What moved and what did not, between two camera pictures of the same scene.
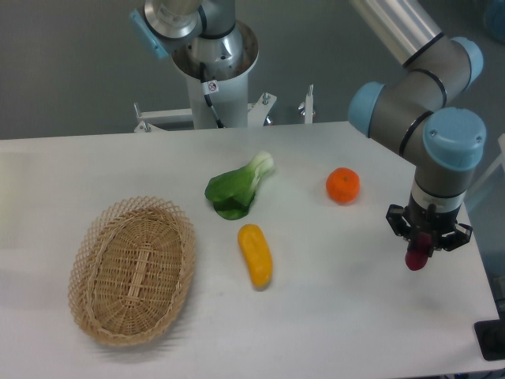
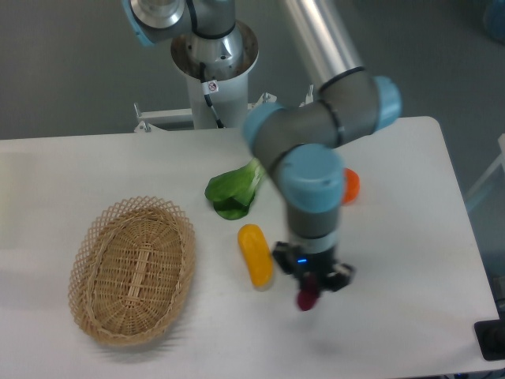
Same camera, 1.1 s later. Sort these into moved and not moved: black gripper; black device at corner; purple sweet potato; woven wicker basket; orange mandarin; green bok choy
Moved: black gripper; purple sweet potato
Not moved: woven wicker basket; orange mandarin; green bok choy; black device at corner
